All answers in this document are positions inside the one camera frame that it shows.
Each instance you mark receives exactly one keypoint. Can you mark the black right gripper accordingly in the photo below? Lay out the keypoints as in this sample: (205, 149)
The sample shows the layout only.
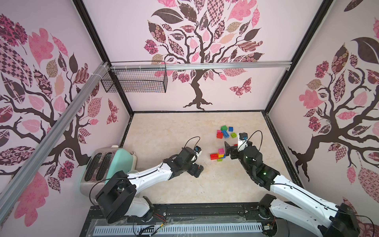
(234, 151)

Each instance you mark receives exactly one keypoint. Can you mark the black wire basket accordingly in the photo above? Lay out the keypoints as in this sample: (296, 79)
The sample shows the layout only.
(136, 77)

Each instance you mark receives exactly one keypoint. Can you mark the aluminium frame bar back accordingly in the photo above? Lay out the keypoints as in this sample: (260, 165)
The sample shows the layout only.
(203, 66)

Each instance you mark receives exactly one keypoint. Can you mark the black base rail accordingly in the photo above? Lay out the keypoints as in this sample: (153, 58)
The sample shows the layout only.
(203, 213)

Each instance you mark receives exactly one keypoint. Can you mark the long red lego brick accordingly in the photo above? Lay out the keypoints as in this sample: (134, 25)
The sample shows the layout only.
(214, 157)

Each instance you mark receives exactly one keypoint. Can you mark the aluminium frame bar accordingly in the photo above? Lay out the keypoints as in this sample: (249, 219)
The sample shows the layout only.
(203, 66)
(24, 176)

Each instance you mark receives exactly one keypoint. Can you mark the white slotted cable duct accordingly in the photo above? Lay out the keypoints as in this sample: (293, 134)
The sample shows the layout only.
(176, 229)

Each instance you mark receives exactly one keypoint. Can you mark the mint green toaster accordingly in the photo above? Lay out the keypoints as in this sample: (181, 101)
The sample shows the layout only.
(103, 164)

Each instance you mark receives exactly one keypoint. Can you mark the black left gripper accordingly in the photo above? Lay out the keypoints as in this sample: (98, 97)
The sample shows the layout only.
(199, 171)

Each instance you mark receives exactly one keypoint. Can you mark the long blue lego brick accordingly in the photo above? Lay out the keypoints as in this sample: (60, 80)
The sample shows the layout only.
(225, 134)

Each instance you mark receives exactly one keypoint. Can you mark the aluminium frame bar left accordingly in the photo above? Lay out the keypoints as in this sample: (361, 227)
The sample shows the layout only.
(24, 176)

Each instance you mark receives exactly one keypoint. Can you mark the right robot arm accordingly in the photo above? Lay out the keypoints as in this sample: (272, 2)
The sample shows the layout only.
(291, 202)

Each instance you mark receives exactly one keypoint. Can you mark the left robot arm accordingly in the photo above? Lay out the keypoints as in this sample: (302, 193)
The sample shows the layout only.
(118, 196)

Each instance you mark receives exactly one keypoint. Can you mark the tall red lego brick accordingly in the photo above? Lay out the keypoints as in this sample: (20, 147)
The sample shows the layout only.
(220, 135)

